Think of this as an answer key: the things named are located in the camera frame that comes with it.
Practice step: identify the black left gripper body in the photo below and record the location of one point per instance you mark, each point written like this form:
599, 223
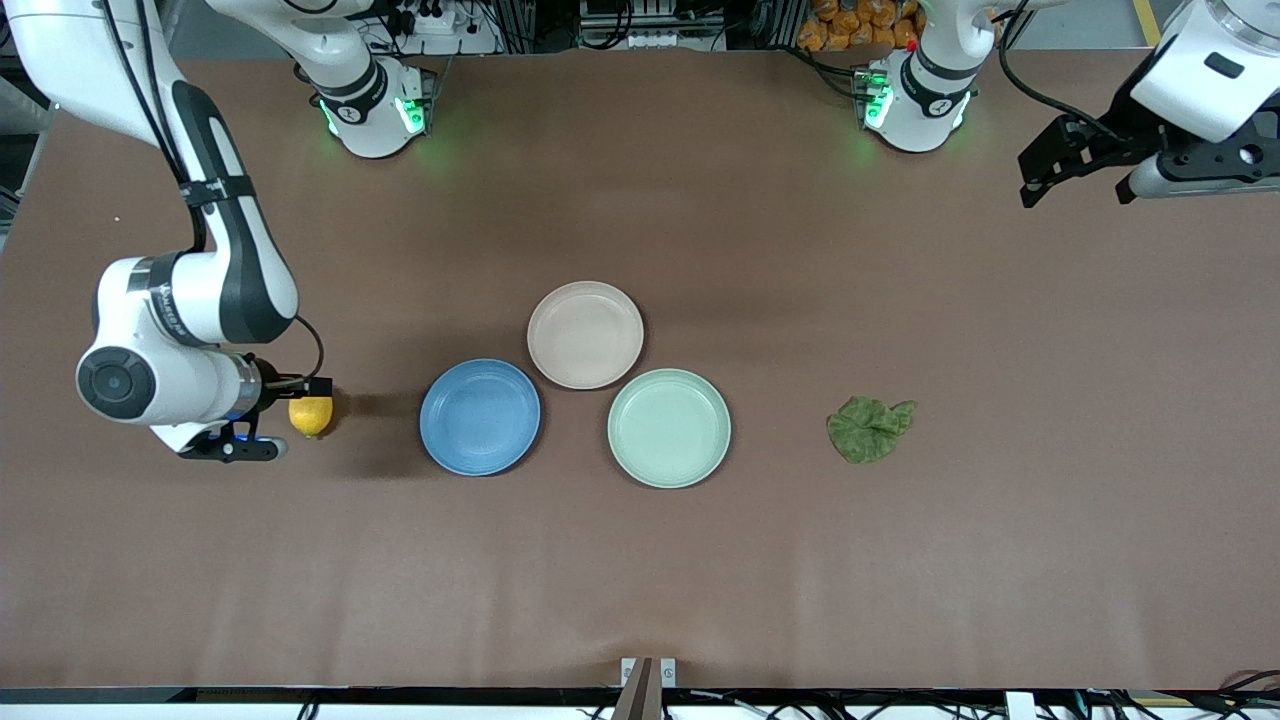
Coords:
1117, 136

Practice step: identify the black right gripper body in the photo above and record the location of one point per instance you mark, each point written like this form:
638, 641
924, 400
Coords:
271, 385

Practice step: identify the yellow lemon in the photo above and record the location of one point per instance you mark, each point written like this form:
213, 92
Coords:
311, 418

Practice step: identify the green lettuce leaf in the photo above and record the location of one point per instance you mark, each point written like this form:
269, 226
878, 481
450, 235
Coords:
868, 430

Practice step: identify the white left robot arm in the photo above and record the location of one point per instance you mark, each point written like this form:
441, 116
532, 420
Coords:
1190, 100

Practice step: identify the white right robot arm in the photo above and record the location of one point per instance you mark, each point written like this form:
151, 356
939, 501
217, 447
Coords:
130, 300

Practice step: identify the blue plate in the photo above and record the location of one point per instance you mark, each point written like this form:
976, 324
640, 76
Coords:
480, 418

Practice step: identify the bag of orange fruits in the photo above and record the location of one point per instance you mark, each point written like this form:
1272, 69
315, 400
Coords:
860, 25

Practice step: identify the beige plate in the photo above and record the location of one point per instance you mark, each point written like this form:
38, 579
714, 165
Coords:
585, 335

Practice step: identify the pale green plate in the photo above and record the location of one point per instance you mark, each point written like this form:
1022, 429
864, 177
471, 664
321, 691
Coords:
668, 428

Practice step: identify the brown table cover sheet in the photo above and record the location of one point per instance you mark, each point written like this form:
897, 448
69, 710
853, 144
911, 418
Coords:
640, 580

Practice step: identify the white power strip with plugs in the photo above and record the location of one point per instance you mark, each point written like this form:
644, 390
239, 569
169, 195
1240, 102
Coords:
470, 40

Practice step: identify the white socket strip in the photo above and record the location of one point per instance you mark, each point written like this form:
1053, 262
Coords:
660, 40

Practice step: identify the aluminium frame post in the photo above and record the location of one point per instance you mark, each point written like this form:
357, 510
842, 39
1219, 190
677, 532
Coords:
780, 22
515, 25

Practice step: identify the metal bracket with brown post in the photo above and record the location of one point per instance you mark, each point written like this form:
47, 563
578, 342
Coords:
640, 690

